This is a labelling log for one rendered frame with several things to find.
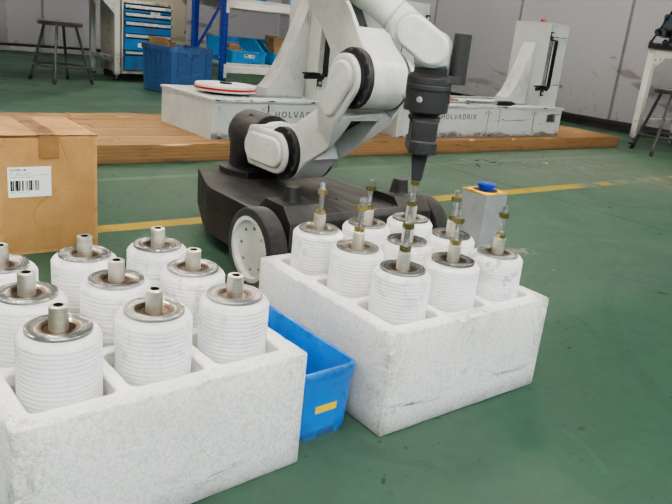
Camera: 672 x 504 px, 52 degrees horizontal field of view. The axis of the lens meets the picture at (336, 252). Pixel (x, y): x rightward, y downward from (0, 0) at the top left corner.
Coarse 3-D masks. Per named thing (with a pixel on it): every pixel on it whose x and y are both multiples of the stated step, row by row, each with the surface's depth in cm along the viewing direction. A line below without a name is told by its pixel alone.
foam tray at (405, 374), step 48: (288, 288) 126; (336, 336) 115; (384, 336) 105; (432, 336) 109; (480, 336) 117; (528, 336) 126; (384, 384) 107; (432, 384) 113; (480, 384) 122; (384, 432) 110
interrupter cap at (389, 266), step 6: (384, 264) 112; (390, 264) 113; (414, 264) 114; (384, 270) 110; (390, 270) 110; (396, 270) 111; (414, 270) 111; (420, 270) 111; (402, 276) 108; (408, 276) 108; (414, 276) 109
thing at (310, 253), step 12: (300, 240) 126; (312, 240) 125; (324, 240) 125; (336, 240) 127; (300, 252) 127; (312, 252) 126; (324, 252) 126; (300, 264) 127; (312, 264) 126; (324, 264) 127
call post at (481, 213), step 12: (468, 192) 148; (468, 204) 148; (480, 204) 146; (492, 204) 146; (504, 204) 148; (468, 216) 149; (480, 216) 146; (492, 216) 147; (468, 228) 149; (480, 228) 146; (492, 228) 148; (480, 240) 147; (492, 240) 150
